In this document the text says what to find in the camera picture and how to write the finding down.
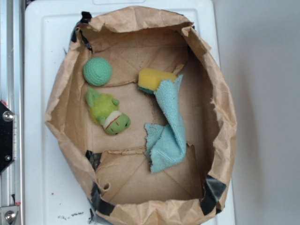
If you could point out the green dimpled ball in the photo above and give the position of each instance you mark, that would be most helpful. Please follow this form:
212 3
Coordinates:
97 71

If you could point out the aluminium frame rail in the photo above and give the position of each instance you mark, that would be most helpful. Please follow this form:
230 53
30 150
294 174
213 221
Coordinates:
11 92

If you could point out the green plush toy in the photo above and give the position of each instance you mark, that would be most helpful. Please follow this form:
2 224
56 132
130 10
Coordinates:
104 111

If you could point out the yellow green sponge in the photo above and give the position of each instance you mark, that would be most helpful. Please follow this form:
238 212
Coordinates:
149 79

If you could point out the light blue cloth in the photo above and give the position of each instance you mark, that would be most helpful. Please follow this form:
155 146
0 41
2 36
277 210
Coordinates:
166 146

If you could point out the white plastic bin lid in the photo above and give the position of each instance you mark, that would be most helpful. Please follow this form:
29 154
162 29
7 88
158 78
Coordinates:
52 194

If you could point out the black metal bracket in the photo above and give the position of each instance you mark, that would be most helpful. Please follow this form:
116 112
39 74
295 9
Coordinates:
6 137

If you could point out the brown paper bag tray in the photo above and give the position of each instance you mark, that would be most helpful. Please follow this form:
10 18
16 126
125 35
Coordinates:
113 170

